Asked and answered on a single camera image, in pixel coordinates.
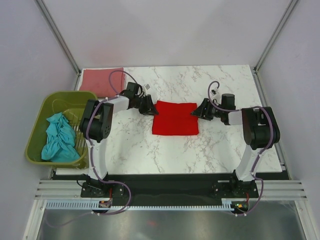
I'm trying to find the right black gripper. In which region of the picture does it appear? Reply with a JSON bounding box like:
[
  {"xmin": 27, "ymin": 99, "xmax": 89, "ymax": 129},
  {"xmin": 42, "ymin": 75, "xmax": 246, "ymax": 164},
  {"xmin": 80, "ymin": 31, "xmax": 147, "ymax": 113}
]
[{"xmin": 190, "ymin": 98, "xmax": 225, "ymax": 121}]

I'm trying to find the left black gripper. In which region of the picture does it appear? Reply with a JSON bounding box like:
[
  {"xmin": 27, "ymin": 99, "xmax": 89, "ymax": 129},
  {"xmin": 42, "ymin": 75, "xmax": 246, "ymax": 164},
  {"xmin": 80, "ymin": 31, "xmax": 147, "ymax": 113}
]
[{"xmin": 133, "ymin": 94, "xmax": 158, "ymax": 117}]

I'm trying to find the red t shirt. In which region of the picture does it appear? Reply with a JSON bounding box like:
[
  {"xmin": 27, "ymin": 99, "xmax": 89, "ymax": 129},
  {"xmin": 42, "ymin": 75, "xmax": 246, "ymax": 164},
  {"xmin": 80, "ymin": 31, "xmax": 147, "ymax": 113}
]
[{"xmin": 152, "ymin": 101, "xmax": 199, "ymax": 136}]

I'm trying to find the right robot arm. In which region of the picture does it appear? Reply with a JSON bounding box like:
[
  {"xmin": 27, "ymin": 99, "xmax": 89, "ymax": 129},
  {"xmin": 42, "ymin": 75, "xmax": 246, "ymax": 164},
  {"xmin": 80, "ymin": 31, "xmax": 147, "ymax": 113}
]
[{"xmin": 191, "ymin": 93, "xmax": 280, "ymax": 197}]

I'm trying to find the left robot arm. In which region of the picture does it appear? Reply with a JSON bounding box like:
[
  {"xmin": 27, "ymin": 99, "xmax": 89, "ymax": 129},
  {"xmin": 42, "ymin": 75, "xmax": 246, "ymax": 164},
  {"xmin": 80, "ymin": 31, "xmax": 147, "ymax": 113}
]
[{"xmin": 79, "ymin": 82, "xmax": 159, "ymax": 197}]

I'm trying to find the folded pink t shirt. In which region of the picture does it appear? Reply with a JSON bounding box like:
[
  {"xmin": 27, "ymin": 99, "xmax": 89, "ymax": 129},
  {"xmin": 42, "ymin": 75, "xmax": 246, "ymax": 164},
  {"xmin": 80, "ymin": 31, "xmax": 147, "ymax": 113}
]
[{"xmin": 79, "ymin": 68, "xmax": 125, "ymax": 98}]

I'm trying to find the olive green laundry basket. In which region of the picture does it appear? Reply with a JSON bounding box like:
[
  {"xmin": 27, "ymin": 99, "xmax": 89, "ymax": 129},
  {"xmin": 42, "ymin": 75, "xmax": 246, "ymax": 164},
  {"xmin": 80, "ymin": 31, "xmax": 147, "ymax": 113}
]
[{"xmin": 25, "ymin": 91, "xmax": 98, "ymax": 169}]

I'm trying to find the teal t shirt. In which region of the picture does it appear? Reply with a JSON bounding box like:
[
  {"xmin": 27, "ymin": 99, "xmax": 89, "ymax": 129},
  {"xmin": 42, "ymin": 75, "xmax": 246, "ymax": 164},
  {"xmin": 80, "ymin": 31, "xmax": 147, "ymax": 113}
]
[{"xmin": 41, "ymin": 112, "xmax": 80, "ymax": 163}]

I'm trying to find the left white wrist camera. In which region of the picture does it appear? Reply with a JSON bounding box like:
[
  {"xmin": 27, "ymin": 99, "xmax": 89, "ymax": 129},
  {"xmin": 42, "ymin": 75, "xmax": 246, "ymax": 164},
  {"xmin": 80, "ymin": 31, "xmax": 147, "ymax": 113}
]
[{"xmin": 142, "ymin": 84, "xmax": 152, "ymax": 95}]

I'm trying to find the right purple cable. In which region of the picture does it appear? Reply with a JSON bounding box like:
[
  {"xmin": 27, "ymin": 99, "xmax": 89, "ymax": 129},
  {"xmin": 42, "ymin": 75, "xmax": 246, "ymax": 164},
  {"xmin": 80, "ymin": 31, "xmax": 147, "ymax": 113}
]
[{"xmin": 208, "ymin": 81, "xmax": 276, "ymax": 218}]

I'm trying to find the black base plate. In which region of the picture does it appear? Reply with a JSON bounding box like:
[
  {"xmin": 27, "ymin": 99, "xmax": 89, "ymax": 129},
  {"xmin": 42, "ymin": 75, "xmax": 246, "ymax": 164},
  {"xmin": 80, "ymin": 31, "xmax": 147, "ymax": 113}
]
[{"xmin": 80, "ymin": 173, "xmax": 259, "ymax": 206}]

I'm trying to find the white slotted cable duct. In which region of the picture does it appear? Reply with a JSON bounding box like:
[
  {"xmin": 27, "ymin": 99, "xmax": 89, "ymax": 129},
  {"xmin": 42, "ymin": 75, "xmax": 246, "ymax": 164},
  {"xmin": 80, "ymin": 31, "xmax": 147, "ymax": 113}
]
[{"xmin": 45, "ymin": 199, "xmax": 234, "ymax": 211}]

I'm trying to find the right aluminium frame post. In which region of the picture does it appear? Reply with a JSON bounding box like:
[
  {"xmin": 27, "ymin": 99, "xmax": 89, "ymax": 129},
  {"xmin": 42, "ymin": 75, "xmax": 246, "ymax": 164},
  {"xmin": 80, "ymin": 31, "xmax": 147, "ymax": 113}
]
[{"xmin": 251, "ymin": 0, "xmax": 300, "ymax": 75}]

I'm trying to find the aluminium frame post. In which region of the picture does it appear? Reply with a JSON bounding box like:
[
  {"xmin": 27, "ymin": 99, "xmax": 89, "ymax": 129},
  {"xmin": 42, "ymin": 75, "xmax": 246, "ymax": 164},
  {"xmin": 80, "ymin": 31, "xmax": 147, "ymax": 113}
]
[
  {"xmin": 34, "ymin": 0, "xmax": 81, "ymax": 76},
  {"xmin": 251, "ymin": 0, "xmax": 300, "ymax": 75}
]

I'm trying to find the left aluminium frame post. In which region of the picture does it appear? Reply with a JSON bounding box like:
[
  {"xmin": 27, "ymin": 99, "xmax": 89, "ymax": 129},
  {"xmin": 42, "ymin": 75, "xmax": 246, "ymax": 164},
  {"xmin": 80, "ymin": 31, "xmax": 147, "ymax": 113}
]
[{"xmin": 34, "ymin": 0, "xmax": 81, "ymax": 76}]

